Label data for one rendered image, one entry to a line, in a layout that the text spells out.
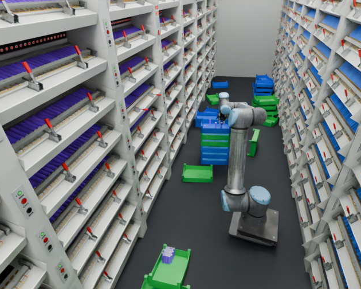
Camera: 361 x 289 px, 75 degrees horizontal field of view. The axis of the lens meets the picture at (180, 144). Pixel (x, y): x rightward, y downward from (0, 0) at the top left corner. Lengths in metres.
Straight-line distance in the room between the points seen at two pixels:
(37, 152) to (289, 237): 1.79
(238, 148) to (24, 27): 1.26
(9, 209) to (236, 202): 1.32
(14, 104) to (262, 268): 1.70
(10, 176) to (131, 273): 1.23
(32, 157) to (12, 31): 0.39
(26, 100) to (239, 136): 1.19
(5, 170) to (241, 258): 1.56
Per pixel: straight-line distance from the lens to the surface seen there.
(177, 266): 1.82
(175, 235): 2.00
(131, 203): 1.75
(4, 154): 0.85
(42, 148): 0.98
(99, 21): 1.23
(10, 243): 0.98
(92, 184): 1.33
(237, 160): 1.64
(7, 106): 0.85
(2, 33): 0.86
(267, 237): 1.92
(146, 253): 1.94
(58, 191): 1.08
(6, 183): 0.87
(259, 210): 1.82
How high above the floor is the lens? 1.61
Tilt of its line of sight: 33 degrees down
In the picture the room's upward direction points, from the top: 3 degrees counter-clockwise
